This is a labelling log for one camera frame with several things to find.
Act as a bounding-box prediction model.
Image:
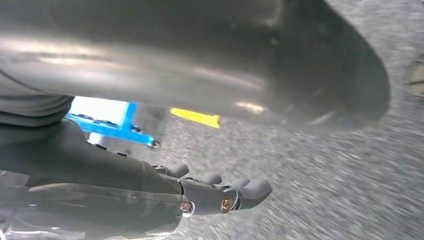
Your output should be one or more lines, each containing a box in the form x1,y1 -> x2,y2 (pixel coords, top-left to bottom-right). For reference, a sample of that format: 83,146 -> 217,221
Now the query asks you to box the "yellow floor tape square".
169,107 -> 222,130

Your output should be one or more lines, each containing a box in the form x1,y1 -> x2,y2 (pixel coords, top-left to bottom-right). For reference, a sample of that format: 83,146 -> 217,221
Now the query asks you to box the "blue steel shelf rack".
64,100 -> 162,149

